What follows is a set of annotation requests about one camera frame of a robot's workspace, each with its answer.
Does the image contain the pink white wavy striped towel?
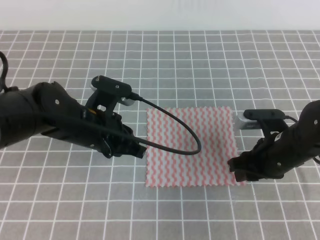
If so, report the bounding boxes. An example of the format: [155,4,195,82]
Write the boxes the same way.
[145,106,238,187]

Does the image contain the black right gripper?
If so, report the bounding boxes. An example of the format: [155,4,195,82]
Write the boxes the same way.
[227,138,284,182]

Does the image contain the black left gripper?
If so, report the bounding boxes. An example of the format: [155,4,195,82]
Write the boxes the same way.
[79,105,147,159]

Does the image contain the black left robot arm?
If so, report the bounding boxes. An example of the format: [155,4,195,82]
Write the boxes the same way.
[0,82,147,159]

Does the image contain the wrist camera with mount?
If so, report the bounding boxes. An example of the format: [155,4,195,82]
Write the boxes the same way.
[85,75,135,117]
[234,109,288,138]

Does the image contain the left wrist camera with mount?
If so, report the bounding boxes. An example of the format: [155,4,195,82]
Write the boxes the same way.
[85,75,135,117]

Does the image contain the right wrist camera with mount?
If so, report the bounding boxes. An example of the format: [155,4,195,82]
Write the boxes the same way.
[234,109,288,138]

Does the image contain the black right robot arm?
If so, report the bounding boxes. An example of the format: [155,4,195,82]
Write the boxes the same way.
[227,100,320,182]

